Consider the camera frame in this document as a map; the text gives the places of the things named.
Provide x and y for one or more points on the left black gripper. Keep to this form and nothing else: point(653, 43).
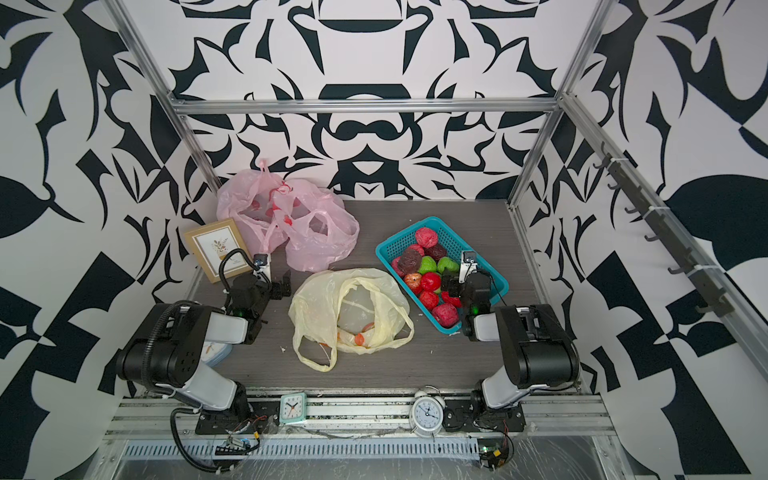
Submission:
point(275, 287)

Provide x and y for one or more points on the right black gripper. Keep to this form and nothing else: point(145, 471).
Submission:
point(453, 281)

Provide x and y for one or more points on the green fruit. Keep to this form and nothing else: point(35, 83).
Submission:
point(446, 264)

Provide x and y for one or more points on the red cracked apple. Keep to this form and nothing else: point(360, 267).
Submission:
point(429, 300)

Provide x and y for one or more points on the green apple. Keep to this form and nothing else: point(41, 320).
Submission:
point(427, 265)

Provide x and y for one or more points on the teal plastic basket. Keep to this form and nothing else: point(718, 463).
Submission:
point(396, 245)

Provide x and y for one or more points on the red cracked fruit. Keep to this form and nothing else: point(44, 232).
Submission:
point(414, 282)

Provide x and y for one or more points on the dark maroon fruit yellow bag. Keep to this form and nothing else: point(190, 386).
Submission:
point(410, 261)

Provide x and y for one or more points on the large pink-red fruit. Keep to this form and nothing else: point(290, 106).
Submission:
point(426, 237)

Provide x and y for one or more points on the small pink-red fruit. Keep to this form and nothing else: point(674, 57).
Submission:
point(396, 267)

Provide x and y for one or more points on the large pink plastic bag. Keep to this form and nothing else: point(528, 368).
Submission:
point(261, 204)

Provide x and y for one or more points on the small pink plastic bag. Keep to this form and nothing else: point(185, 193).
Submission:
point(319, 229)

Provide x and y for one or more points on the yellow plastic bag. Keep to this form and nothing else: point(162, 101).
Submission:
point(360, 311)

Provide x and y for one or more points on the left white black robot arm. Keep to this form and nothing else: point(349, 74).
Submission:
point(165, 355)

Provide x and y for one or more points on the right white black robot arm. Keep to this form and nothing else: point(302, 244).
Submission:
point(537, 353)

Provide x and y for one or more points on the blue square timer clock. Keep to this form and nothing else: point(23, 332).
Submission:
point(214, 352)

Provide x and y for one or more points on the small teal square clock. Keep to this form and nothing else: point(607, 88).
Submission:
point(293, 408)

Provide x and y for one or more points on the round silver alarm clock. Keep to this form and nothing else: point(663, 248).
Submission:
point(427, 414)

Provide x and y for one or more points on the left circuit board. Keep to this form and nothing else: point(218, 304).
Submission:
point(238, 446)

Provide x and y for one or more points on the circuit board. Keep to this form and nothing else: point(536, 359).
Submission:
point(238, 446)
point(495, 457)

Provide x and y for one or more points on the right circuit board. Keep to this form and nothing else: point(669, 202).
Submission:
point(495, 457)

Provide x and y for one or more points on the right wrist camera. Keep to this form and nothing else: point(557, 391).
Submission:
point(468, 265)

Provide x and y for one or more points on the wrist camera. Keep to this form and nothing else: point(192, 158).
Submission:
point(263, 266)
point(468, 265)

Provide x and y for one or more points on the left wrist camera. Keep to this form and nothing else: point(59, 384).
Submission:
point(263, 266)

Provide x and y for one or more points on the wooden picture frame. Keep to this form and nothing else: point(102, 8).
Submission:
point(212, 242)

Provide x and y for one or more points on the white slotted cable duct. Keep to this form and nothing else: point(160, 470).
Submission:
point(316, 449)

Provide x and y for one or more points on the wall hook rail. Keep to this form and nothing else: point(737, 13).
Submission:
point(669, 231)

